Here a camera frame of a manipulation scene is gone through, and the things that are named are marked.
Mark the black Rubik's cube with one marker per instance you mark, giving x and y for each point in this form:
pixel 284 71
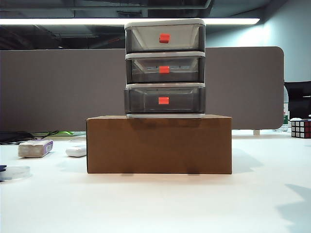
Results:
pixel 302 128

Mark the grey desk partition panel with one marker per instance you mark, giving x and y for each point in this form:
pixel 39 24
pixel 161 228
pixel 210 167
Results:
pixel 60 89

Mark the green flat object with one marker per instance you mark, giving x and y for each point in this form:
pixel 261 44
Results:
pixel 65 133

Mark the black office chair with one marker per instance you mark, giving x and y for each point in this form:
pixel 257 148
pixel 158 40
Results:
pixel 298 102

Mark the white tissue pack purple label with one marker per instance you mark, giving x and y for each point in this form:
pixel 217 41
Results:
pixel 34 148

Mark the white plastic drawer cabinet frame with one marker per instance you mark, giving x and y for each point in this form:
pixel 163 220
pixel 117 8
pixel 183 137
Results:
pixel 165 54

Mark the white earbud case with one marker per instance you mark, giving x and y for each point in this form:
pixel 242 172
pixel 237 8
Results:
pixel 75 151

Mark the clear plastic bottle green label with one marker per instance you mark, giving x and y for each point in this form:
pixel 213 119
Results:
pixel 286 114

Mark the brown cardboard box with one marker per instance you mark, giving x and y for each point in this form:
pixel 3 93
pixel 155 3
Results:
pixel 158 145

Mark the black flat device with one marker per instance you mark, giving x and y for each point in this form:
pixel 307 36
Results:
pixel 12 137

